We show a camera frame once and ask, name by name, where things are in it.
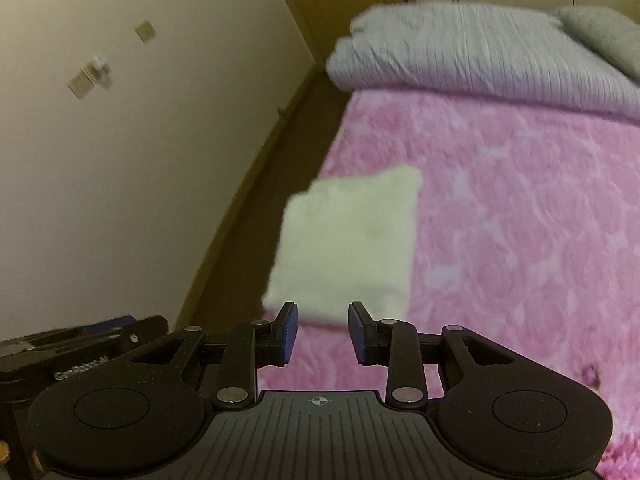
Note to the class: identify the cream fuzzy knit sweater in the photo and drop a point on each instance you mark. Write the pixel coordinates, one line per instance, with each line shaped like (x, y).
(348, 239)

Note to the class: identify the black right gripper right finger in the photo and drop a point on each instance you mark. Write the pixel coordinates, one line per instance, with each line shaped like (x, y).
(492, 408)

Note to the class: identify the wall light switch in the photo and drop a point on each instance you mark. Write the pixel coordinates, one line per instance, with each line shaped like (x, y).
(145, 31)

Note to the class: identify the grey striped folded quilt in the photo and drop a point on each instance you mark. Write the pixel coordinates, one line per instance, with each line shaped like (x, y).
(503, 52)

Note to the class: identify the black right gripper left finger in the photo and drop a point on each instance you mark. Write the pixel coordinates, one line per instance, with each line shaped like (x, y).
(140, 412)

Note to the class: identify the grey checked pillow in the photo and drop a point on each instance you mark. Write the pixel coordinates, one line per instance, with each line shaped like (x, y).
(609, 33)

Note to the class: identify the wall power socket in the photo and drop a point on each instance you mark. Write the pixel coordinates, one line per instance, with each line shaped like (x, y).
(97, 73)

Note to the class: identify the pink rose pattern blanket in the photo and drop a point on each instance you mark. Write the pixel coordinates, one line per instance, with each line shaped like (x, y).
(528, 232)

